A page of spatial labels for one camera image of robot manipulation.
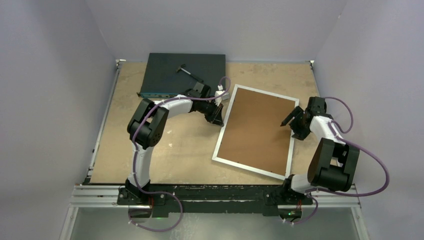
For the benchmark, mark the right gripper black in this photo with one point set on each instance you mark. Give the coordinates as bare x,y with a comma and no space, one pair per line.
299,134

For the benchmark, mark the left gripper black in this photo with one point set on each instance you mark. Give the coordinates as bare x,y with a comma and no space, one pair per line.
216,117

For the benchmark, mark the white picture frame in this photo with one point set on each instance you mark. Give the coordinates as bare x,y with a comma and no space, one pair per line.
218,142

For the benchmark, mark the brown cardboard backing board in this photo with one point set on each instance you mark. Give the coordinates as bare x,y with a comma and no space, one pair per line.
258,129

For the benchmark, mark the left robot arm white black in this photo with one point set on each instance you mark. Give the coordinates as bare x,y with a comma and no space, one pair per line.
147,126

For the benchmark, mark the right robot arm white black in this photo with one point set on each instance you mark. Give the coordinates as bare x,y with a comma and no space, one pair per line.
334,162

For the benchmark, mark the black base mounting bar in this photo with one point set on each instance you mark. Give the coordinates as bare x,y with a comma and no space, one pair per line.
164,199

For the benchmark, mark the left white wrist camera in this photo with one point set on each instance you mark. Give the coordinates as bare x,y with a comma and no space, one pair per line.
220,95

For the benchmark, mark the small black-handled hammer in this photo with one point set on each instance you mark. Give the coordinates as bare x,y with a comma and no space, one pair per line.
181,68

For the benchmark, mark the dark network switch box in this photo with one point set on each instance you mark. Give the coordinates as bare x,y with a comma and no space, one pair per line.
161,81

